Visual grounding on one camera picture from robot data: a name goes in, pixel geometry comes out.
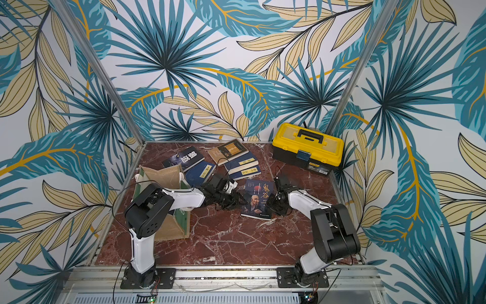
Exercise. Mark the yellow black toolbox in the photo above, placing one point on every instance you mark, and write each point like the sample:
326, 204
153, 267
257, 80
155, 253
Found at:
308, 149

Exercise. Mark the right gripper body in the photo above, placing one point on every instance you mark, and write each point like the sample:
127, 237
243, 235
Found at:
279, 199

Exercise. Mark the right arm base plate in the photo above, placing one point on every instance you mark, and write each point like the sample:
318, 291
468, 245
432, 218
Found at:
290, 277

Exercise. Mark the blue book near bag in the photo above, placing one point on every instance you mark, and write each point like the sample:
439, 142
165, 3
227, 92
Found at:
200, 173

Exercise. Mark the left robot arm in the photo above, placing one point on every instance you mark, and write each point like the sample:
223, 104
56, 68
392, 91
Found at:
148, 210

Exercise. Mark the blue book top stack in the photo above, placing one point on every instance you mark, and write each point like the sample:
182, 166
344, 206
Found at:
241, 163

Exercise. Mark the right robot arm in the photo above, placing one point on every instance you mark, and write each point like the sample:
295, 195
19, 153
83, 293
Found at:
334, 234

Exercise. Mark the blue book middle stack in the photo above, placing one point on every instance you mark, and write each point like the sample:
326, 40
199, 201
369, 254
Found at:
246, 173

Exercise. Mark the brown cover book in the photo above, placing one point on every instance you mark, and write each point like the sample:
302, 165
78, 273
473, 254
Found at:
227, 152

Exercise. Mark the blue book stack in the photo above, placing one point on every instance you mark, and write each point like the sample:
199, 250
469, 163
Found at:
241, 163
246, 173

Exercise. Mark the dark wolf cover book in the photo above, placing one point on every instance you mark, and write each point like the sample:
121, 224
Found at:
186, 159

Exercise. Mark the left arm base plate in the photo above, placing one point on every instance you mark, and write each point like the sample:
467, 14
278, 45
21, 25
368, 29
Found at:
154, 278

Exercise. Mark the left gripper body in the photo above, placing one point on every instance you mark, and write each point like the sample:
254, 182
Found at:
229, 201

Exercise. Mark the dark Guiguzi book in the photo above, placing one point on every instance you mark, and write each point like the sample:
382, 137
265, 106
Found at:
257, 194

